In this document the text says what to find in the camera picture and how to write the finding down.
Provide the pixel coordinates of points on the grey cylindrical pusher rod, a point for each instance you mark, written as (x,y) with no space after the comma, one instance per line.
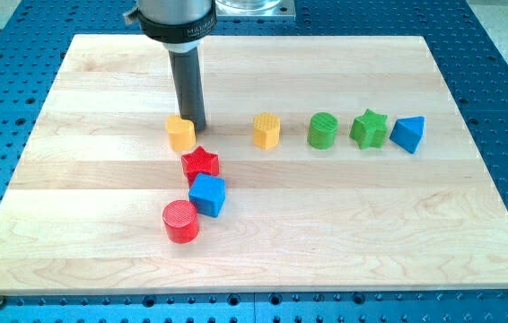
(186,74)

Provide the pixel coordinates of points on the blue cube block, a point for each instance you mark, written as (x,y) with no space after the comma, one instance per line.
(207,194)

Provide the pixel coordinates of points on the yellow hexagon block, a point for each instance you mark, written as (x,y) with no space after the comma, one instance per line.
(266,130)

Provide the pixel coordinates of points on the green cylinder block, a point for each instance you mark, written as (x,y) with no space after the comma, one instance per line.
(322,130)

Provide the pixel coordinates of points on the red star block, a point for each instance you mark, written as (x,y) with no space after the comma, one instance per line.
(199,161)

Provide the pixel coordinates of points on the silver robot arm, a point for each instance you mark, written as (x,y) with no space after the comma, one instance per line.
(179,25)

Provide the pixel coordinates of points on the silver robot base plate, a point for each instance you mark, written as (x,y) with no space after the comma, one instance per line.
(253,10)

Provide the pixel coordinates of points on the blue triangle block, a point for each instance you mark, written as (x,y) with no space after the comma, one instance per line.
(408,133)

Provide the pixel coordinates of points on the yellow heart block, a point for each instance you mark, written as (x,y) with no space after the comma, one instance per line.
(181,133)

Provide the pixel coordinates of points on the green star block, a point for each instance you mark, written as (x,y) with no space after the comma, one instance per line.
(369,130)

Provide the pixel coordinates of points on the red cylinder block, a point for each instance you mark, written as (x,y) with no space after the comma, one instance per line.
(180,221)

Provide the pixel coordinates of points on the wooden board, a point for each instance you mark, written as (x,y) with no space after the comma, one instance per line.
(83,211)

